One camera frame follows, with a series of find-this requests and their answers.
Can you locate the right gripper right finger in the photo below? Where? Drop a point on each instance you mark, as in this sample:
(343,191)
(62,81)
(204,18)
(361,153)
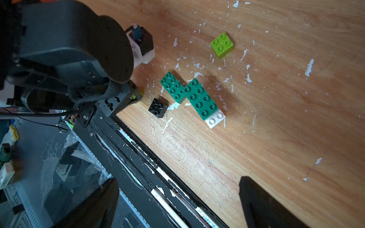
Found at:
(261,210)

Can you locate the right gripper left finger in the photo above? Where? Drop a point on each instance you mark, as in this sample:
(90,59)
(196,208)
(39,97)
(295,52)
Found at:
(96,211)

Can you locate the white lego brick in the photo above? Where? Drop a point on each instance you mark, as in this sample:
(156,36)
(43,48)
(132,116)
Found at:
(215,119)

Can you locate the dark green long lego brick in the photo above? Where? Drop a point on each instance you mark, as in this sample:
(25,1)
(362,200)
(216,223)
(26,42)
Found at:
(200,99)

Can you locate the lime green lego brick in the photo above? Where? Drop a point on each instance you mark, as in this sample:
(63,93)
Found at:
(222,45)

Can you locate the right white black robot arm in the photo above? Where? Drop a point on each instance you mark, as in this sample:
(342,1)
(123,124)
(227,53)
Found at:
(65,60)

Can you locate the black lego brick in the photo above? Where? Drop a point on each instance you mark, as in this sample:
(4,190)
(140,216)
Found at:
(158,108)

